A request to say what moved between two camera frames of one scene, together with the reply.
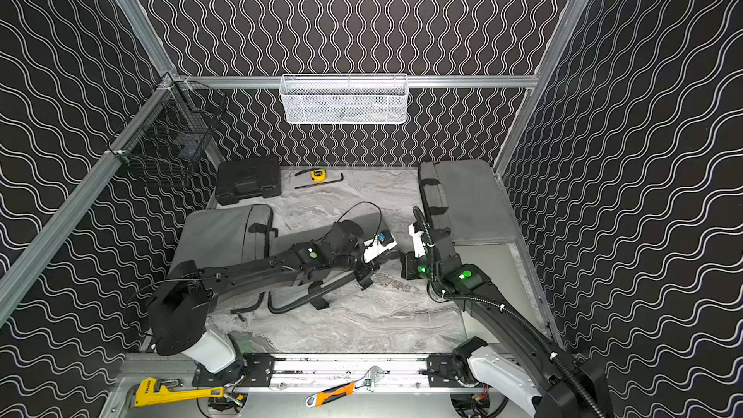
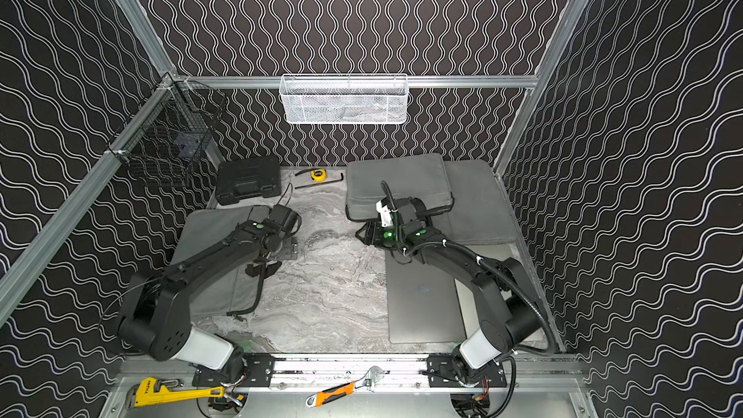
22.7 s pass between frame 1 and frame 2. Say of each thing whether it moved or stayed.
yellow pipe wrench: stayed
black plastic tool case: stayed
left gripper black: moved
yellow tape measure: stayed
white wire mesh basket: stayed
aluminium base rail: stayed
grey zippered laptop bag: stayed
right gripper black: moved
